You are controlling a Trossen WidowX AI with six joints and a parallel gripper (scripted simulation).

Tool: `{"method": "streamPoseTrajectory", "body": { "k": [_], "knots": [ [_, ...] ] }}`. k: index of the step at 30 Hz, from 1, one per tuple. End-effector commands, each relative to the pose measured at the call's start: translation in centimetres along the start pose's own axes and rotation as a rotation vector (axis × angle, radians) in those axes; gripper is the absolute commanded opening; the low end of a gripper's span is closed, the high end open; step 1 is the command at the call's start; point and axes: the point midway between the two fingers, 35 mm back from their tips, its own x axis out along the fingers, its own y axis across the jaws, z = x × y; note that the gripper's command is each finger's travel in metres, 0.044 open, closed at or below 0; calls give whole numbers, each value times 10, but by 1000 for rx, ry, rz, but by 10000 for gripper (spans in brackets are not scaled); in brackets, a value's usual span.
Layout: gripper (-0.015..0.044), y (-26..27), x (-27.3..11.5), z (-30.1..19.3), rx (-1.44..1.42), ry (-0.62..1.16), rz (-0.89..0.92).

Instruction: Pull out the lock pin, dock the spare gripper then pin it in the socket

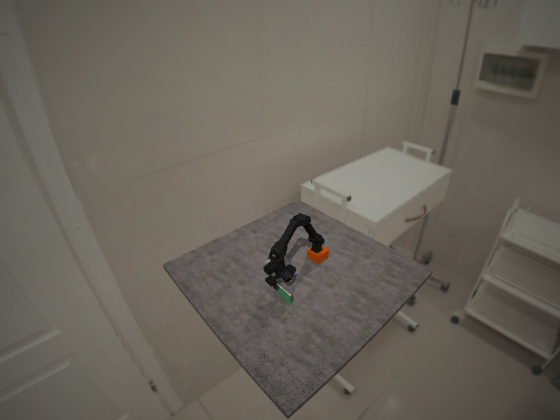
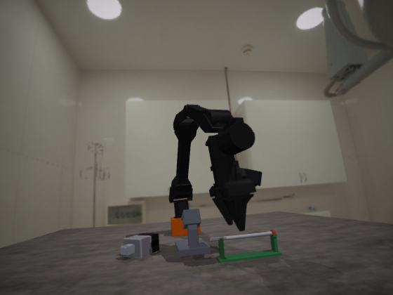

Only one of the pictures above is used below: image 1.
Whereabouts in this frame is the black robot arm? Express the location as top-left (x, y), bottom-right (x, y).
top-left (263, 213), bottom-right (325, 282)

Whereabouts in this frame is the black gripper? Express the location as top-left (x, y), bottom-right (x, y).
top-left (265, 265), bottom-right (296, 290)

